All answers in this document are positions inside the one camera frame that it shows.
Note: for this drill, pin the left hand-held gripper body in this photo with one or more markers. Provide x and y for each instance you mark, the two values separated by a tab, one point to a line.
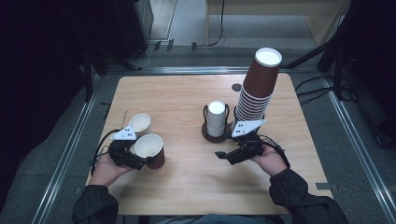
121	152

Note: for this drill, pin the dark double cup holder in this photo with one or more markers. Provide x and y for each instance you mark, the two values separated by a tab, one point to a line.
214	140

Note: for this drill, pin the black tripod stand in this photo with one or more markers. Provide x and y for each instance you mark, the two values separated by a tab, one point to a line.
311	54

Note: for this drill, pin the person's right hand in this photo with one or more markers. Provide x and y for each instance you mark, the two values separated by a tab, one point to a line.
272	161

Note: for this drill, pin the single white paper cup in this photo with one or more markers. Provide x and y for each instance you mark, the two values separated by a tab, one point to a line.
140	122

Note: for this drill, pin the metal floor rail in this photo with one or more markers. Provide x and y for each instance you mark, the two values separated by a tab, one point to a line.
65	158
358	146

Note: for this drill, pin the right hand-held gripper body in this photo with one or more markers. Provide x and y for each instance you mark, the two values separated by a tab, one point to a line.
252	146

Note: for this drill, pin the dark round table grommet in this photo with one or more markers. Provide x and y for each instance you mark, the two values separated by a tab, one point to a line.
236	87

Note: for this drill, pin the light wooden shelf frame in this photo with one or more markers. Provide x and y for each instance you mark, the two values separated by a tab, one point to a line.
323	28

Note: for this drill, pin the black cabinet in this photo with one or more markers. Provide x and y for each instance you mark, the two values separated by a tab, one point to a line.
134	25

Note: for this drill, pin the single brown paper cup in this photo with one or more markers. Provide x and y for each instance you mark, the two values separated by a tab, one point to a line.
158	161

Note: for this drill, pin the stack of brown paper cups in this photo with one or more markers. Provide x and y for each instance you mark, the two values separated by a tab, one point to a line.
260	79

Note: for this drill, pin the person's left hand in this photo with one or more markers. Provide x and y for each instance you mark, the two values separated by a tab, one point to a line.
106	171

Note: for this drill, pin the grey table bracket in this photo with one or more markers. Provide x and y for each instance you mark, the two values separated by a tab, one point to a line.
325	186

